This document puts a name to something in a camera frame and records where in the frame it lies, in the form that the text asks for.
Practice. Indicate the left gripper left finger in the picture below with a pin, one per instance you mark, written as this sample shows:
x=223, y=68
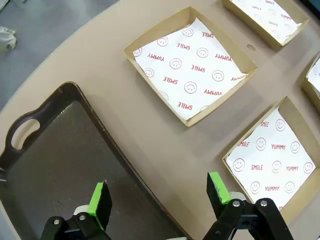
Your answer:
x=100, y=205

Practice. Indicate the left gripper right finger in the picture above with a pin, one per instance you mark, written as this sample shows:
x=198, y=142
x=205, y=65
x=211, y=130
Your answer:
x=217, y=192

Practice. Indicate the white printed paper liner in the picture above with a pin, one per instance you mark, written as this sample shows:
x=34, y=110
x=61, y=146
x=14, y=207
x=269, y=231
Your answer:
x=272, y=155
x=315, y=75
x=270, y=17
x=190, y=75

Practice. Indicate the brown cardboard tray box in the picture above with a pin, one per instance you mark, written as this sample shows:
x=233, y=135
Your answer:
x=302, y=131
x=308, y=92
x=301, y=15
x=162, y=30

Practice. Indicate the brown plastic serving tray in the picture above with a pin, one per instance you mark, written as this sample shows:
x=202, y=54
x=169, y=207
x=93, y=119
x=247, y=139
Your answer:
x=62, y=162

